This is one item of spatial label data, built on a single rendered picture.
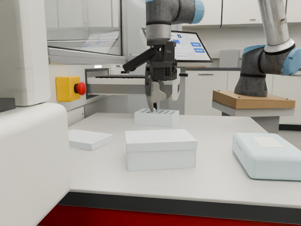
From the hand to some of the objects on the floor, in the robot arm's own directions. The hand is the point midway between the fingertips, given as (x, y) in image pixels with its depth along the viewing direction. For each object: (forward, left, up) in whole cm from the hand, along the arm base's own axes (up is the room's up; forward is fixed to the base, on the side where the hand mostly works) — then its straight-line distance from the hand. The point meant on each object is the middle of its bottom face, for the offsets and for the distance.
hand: (152, 106), depth 83 cm
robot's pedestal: (-53, -42, -80) cm, 104 cm away
